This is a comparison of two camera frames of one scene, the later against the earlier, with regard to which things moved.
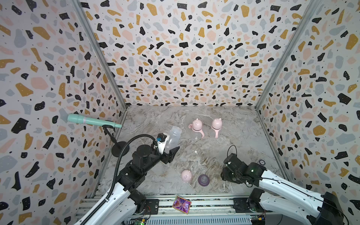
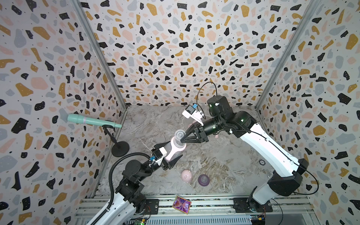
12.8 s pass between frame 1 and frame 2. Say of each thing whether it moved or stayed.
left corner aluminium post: stayed
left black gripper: moved
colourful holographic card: stayed
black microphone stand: stayed
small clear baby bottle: moved
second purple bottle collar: stayed
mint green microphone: stayed
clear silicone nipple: moved
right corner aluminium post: stayed
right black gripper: moved
